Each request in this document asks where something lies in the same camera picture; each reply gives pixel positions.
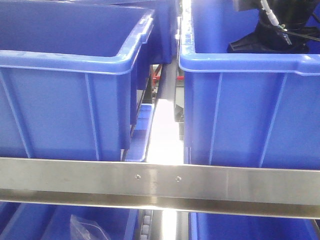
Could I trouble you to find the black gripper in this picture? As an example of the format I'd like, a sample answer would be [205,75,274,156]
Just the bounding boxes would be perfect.
[227,0,320,53]

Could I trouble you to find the target blue plastic bin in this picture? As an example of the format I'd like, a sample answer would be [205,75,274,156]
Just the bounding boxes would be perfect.
[179,0,320,170]

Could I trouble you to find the blue bin below right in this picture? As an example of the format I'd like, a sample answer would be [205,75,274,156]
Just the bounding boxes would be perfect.
[188,212,320,240]

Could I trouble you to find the blue bin below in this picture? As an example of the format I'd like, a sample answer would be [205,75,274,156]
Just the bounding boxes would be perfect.
[188,212,320,240]
[0,202,138,240]

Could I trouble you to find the neighbouring blue plastic bin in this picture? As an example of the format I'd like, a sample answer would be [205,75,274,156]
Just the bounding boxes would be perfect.
[0,0,154,161]

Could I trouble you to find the clear plastic bag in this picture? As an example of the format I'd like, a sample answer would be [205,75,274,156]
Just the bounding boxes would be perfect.
[69,215,111,240]

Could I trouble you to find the blue bin below left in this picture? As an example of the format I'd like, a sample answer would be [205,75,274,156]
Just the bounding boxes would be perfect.
[0,202,138,240]

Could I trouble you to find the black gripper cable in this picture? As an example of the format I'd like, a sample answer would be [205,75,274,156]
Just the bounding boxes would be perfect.
[259,0,320,46]

